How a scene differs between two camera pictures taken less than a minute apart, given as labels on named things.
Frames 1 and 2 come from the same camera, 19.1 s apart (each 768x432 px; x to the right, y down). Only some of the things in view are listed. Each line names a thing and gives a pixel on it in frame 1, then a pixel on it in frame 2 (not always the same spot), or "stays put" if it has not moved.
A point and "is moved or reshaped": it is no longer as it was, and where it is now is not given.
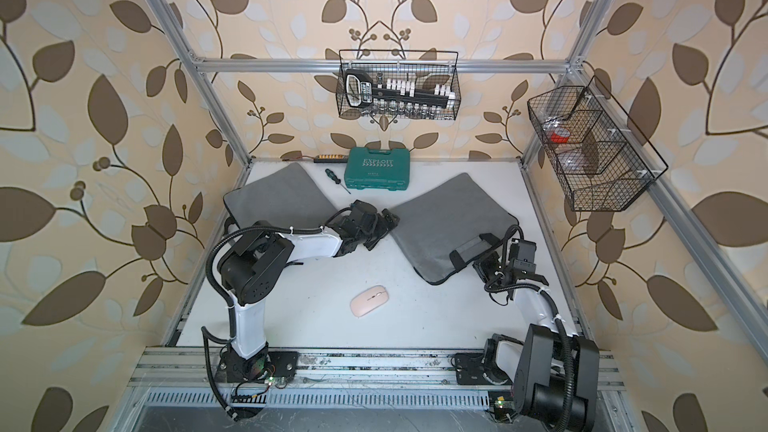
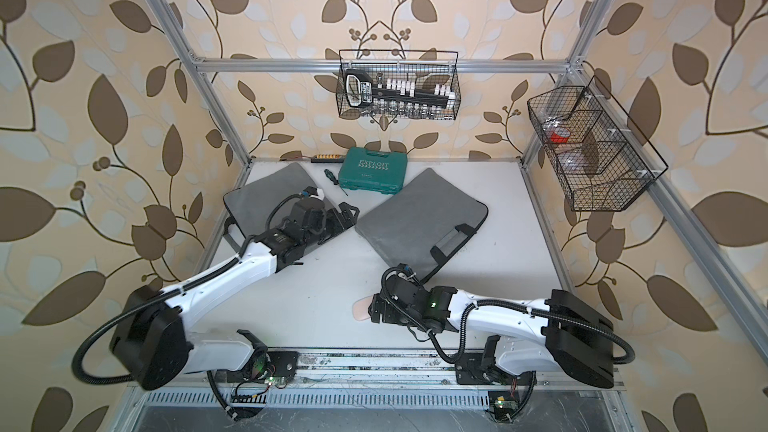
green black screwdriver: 337,181 stays put
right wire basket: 601,161 stays put
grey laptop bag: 286,197 stays put
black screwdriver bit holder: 331,158 stays put
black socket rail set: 397,96 stays put
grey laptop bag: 448,225 is moved or reshaped
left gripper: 384,228 → 347,218
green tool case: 368,169 stays put
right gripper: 483,267 → 386,315
